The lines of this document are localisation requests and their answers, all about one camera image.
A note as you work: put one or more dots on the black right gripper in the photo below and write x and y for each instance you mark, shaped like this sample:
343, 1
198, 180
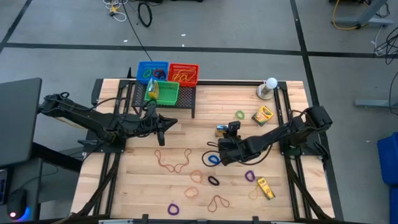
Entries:
233, 151

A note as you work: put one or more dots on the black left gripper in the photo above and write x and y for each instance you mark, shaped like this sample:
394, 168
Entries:
152, 124

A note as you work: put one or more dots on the green plastic basket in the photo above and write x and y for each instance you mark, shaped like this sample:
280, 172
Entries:
168, 93

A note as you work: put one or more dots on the Crayola crayon box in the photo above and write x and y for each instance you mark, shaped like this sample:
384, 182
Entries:
153, 91
262, 115
220, 133
265, 188

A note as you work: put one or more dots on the orange rubber band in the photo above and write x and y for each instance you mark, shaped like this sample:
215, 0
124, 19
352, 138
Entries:
185, 193
191, 177
178, 77

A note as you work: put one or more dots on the red plastic basket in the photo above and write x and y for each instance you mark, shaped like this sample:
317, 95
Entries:
194, 82

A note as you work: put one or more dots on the yellow rubber band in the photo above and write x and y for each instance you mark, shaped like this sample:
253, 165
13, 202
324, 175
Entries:
186, 73
249, 195

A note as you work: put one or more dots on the blue plastic basket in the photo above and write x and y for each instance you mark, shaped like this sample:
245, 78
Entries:
141, 67

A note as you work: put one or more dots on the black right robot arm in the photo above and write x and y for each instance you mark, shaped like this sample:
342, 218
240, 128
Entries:
280, 137

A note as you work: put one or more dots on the grey desk foot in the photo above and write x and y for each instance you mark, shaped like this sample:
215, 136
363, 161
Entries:
376, 103
363, 21

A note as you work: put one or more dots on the black perforated metal riser shelf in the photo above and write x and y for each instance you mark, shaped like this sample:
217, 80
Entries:
186, 96

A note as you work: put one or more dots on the long red rubber band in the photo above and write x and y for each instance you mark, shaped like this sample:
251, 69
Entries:
175, 171

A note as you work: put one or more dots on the black table clamp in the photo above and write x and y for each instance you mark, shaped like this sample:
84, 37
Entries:
145, 217
255, 219

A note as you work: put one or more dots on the table lamp with white bulb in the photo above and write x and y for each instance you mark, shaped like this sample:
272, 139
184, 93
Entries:
271, 82

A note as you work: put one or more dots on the blue floor bin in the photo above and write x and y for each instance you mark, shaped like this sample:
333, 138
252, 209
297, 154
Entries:
390, 158

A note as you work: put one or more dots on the black computer mouse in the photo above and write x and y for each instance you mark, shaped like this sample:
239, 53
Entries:
17, 202

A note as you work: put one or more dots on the dark keyboard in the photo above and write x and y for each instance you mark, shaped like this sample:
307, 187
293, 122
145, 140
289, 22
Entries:
2, 186

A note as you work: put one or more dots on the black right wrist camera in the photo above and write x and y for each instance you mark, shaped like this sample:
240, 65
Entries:
234, 127

